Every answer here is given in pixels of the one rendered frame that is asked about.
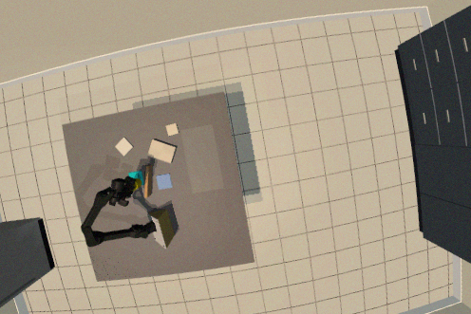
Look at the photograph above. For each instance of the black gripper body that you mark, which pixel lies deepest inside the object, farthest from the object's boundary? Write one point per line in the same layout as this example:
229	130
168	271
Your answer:
129	181

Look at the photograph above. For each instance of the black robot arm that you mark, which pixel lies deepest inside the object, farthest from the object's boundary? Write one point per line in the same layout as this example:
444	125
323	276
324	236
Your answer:
112	194

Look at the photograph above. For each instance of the tan wooden bar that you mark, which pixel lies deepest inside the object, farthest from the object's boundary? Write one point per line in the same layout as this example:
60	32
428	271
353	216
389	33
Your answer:
148	181

